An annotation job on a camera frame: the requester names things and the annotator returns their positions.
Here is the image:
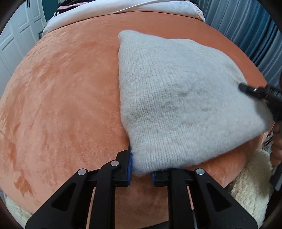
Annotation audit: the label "cream fluffy rug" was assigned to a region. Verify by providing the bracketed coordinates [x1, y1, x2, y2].
[228, 149, 272, 227]

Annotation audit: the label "orange plush bed blanket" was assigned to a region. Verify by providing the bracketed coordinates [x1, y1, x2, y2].
[1, 11, 266, 216]

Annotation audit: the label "white duvet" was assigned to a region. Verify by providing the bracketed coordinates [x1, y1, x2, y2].
[42, 1, 205, 36]

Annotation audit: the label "person's right hand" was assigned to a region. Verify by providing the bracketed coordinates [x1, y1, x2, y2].
[270, 123, 282, 166]

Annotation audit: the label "blue-grey curtain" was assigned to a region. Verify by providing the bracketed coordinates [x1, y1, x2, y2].
[194, 1, 281, 87]

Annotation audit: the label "cream knitted sweater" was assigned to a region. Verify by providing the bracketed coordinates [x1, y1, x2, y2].
[119, 30, 273, 175]

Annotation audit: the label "white wardrobe doors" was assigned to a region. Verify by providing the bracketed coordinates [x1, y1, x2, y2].
[0, 0, 46, 95]

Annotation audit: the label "dark patterned clothes pile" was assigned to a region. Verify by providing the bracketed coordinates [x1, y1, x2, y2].
[54, 0, 92, 16]

